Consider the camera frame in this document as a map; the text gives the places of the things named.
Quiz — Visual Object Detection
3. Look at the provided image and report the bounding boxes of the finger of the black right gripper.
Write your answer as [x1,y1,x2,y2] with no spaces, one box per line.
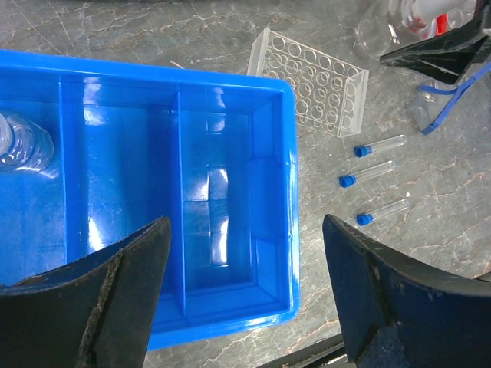
[379,7,490,84]

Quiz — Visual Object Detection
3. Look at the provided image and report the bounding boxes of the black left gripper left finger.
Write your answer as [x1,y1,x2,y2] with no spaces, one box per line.
[1,217,171,367]

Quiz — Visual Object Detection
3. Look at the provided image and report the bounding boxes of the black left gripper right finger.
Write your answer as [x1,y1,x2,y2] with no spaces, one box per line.
[322,215,490,367]

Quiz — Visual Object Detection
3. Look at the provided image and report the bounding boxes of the blue safety goggles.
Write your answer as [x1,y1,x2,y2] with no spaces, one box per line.
[410,61,490,136]

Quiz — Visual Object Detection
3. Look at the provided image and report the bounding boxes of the glass alcohol lamp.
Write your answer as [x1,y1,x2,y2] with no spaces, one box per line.
[356,0,443,59]

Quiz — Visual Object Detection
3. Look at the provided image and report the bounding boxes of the clear test tube rack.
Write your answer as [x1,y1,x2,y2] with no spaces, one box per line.
[247,28,369,138]

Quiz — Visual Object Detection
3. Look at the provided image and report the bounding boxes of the blue capped test tube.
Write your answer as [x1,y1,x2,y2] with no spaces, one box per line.
[354,134,407,158]
[338,160,396,188]
[356,199,410,226]

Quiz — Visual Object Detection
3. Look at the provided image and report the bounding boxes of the glass stoppered bottle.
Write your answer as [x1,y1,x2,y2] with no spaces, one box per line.
[1,109,54,173]

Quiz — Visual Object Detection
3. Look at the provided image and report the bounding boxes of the white plastic wash bottle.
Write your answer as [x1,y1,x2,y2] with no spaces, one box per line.
[435,8,474,36]

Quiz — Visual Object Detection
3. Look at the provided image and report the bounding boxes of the blue plastic divided bin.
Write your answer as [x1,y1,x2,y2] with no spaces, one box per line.
[1,50,300,350]

